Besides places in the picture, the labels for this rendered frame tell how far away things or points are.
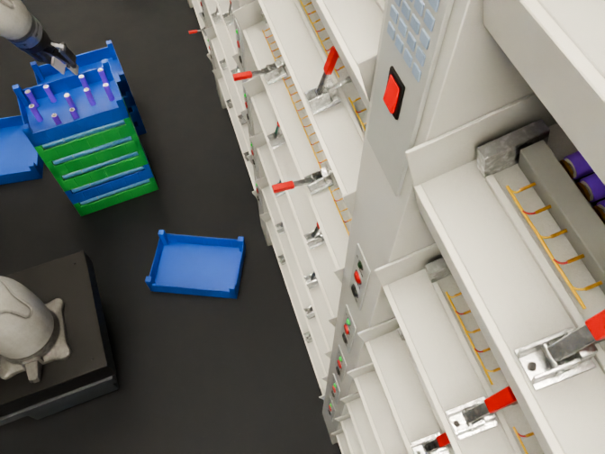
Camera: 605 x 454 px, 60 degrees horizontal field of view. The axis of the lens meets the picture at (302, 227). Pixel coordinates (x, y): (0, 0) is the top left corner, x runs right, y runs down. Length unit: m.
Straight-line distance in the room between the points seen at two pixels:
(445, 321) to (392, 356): 0.20
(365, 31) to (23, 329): 1.13
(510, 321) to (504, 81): 0.16
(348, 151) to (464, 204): 0.29
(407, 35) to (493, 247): 0.16
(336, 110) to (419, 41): 0.37
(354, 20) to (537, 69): 0.30
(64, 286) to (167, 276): 0.38
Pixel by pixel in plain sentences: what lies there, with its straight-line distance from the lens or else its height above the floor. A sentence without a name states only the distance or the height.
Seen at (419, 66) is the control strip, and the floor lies 1.41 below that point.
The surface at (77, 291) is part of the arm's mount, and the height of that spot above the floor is 0.28.
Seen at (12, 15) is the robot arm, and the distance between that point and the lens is 1.49.
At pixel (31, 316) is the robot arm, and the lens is 1.45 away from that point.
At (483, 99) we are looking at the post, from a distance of 0.38.
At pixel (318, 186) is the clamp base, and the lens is 0.87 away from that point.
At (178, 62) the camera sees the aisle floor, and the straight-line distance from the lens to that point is 2.55.
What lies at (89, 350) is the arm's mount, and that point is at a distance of 1.55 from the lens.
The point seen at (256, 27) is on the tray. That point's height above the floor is 0.94.
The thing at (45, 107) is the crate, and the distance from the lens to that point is 1.92.
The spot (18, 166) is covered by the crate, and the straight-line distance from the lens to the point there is 2.37.
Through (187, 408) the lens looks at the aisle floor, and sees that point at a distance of 1.73.
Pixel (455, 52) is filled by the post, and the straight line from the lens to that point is 0.34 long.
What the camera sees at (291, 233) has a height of 0.55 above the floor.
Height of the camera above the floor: 1.65
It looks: 59 degrees down
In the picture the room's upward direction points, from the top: straight up
